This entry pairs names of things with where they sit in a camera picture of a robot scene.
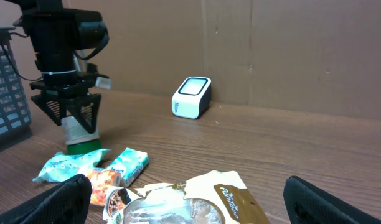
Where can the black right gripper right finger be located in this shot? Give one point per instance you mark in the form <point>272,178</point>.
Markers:
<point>308,204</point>

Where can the grey plastic mesh basket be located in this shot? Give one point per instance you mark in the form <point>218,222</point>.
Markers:
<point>15,116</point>

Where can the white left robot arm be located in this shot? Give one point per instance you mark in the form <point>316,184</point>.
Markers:
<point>59,36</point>

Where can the light teal snack packet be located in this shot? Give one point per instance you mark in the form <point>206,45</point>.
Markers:
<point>63,166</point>

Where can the orange tissue pack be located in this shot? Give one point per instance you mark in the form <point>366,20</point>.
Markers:
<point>101,180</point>

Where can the white barcode scanner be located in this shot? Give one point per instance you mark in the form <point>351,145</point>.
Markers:
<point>192,98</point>

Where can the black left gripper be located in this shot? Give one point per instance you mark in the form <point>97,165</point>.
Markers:
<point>61,77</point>

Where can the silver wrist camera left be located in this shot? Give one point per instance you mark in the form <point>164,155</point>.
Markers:
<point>102,82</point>

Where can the brown snack pouch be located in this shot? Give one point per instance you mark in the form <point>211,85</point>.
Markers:
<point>215,197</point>

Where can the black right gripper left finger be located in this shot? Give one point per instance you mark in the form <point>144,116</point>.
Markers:
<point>66,203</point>

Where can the teal tissue pack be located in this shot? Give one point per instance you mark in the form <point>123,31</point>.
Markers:
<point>130,163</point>

